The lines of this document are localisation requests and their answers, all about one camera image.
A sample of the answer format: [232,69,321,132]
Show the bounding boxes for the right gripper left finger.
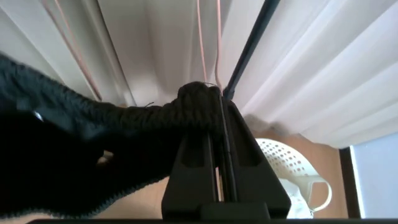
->
[160,133,218,221]

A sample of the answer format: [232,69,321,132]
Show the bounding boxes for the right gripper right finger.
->
[220,95,292,219]

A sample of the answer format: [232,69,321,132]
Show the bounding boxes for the white printed T-shirt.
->
[287,179,314,220]

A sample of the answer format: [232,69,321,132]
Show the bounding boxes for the black garment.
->
[0,52,225,219]

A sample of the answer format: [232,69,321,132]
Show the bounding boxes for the white laundry basket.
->
[254,138,333,220]

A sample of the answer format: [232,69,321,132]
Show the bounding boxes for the black clothes rack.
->
[222,0,281,101]

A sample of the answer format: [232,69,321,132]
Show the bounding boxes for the beige curtain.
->
[0,0,398,149]

